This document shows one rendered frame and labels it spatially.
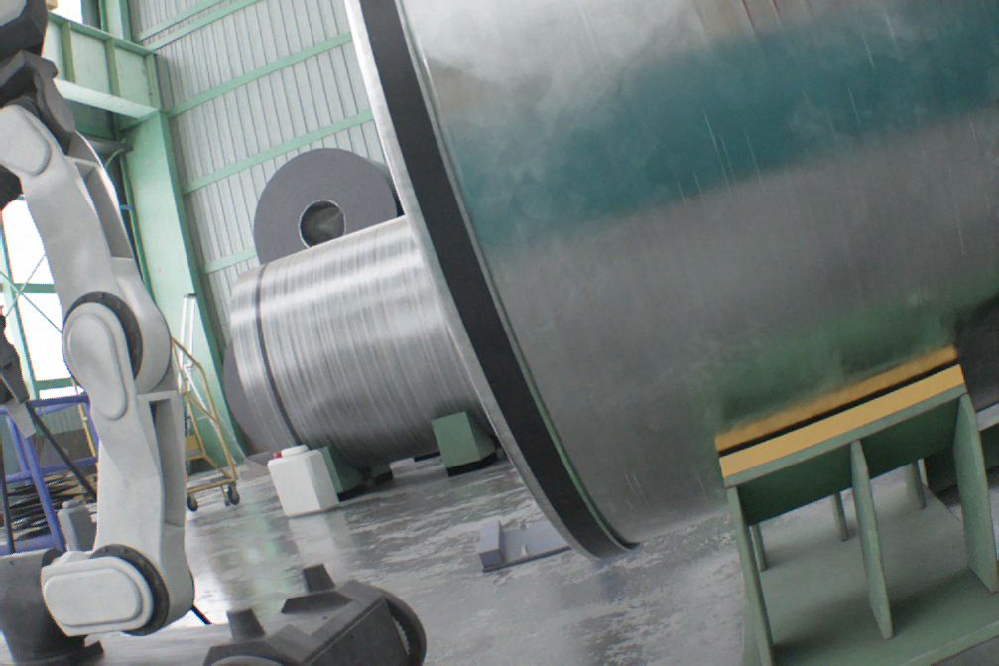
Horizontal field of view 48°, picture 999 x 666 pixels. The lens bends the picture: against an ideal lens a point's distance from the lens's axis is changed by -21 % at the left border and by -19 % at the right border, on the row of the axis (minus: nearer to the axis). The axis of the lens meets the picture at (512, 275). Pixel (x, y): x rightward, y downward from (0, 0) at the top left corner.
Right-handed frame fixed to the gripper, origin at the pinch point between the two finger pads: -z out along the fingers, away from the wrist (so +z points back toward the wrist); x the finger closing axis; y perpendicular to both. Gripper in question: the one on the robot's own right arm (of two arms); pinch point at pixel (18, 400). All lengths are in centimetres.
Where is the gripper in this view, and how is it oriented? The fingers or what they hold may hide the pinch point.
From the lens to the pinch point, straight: 158.2
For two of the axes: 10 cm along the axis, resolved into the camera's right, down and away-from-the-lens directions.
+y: 7.3, -4.3, 5.3
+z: -6.2, -7.4, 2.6
